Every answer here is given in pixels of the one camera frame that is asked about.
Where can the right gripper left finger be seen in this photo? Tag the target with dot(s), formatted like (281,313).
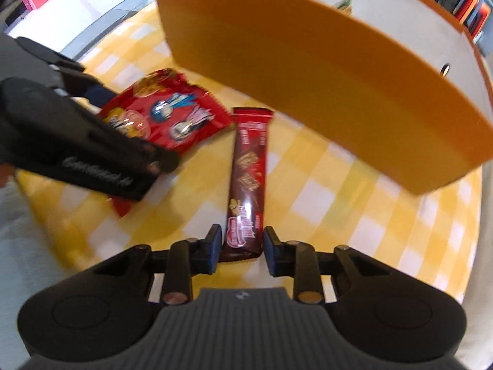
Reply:
(186,259)

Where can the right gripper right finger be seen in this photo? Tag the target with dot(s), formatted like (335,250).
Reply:
(297,260)

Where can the dark red chocolate wafer bar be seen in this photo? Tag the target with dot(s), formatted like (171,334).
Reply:
(243,238)

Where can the red cartoon snack bag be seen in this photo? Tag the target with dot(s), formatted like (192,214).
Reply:
(168,111)

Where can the orange cardboard box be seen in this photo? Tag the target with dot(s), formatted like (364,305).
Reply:
(341,77)

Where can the red orange stacked stools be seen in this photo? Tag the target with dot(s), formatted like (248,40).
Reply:
(473,14)

